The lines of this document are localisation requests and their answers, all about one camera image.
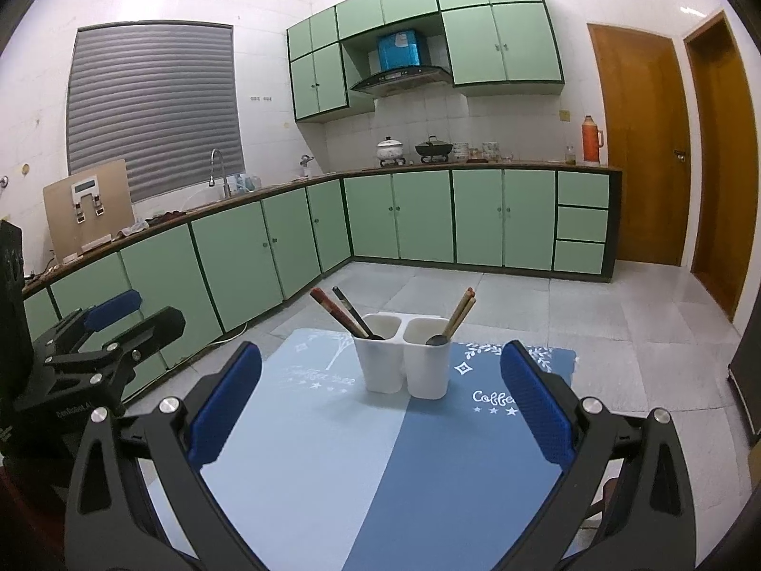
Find green upper kitchen cabinets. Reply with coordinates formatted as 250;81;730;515
286;0;565;122

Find chrome sink faucet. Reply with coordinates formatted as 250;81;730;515
208;147;232;200

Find left wooden door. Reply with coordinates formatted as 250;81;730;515
588;25;690;266

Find cardboard panel with dispenser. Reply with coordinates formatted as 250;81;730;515
42;160;136;263

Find white cooking pot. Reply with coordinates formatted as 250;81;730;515
375;136;406;167

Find black range hood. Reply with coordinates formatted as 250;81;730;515
351;66;453;98

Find grey window blind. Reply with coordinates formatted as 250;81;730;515
66;21;245;201

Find green kitchen cabinets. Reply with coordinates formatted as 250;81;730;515
25;164;623;394
286;0;565;122

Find dark blue table mat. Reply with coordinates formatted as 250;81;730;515
344;343;561;570

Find orange thermos flask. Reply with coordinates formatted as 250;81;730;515
582;115;605;164

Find right wooden door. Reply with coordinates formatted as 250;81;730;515
685;13;759;317

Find blue box on hood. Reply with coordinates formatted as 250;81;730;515
377;30;429;71

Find white twin utensil holder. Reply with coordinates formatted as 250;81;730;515
355;313;451;401

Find green lower kitchen cabinets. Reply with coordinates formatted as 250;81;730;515
25;164;623;394

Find black plastic spoon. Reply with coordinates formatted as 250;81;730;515
426;334;450;347

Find wooden door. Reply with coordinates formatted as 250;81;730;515
685;13;759;317
588;25;690;266

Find bamboo chopstick red pattern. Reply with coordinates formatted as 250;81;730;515
449;293;476;339

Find black wok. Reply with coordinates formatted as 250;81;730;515
415;136;454;165

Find light blue table mat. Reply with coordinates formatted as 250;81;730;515
201;329;409;570

